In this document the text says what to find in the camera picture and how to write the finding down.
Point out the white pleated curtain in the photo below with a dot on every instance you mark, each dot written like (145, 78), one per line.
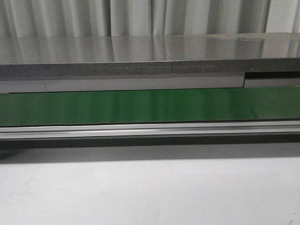
(76, 18)

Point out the aluminium conveyor frame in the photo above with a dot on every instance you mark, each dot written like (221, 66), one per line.
(150, 134)

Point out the grey stone counter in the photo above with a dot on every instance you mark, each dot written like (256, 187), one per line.
(63, 64)

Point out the green conveyor belt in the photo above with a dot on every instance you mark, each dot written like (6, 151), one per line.
(145, 106)

